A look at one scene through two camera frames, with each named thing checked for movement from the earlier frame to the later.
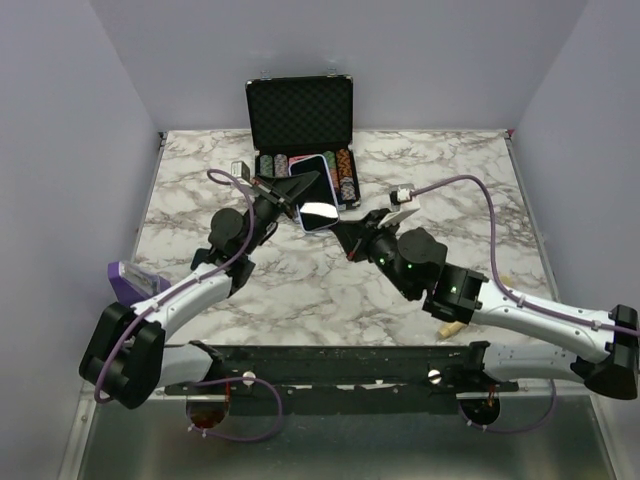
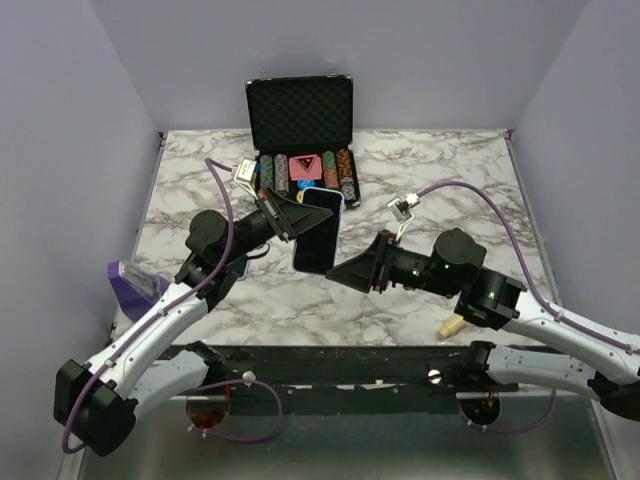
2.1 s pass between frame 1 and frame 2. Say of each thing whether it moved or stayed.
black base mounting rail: stayed
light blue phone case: moved
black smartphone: moved
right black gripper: moved
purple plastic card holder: stayed
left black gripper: moved
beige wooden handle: stayed
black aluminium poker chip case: stayed
